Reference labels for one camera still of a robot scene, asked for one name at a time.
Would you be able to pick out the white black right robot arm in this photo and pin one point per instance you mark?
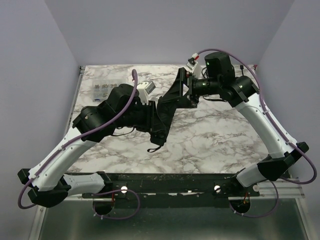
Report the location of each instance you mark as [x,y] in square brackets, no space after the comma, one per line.
[242,94]

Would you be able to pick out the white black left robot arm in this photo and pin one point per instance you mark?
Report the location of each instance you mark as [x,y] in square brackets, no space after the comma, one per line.
[48,183]

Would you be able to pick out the black umbrella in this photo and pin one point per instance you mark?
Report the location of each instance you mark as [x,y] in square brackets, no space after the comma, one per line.
[166,108]

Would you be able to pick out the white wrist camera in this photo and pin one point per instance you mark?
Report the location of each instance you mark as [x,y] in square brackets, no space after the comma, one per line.
[192,66]
[144,89]

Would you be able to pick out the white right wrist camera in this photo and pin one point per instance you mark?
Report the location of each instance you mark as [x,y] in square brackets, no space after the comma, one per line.
[192,66]

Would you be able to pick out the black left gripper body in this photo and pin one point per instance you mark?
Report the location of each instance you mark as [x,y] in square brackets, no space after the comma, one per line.
[153,118]

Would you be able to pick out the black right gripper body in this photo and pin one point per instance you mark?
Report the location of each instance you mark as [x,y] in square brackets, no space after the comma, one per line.
[188,87]

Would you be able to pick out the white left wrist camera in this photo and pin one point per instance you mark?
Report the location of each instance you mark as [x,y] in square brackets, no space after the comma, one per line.
[144,89]

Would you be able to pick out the aluminium front rail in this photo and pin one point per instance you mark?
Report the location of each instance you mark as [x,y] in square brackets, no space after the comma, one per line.
[266,191]

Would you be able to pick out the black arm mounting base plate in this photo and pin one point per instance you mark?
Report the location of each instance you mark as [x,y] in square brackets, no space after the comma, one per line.
[173,190]

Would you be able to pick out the clear plastic screw organizer box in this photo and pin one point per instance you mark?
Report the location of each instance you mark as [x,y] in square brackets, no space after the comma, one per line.
[101,88]

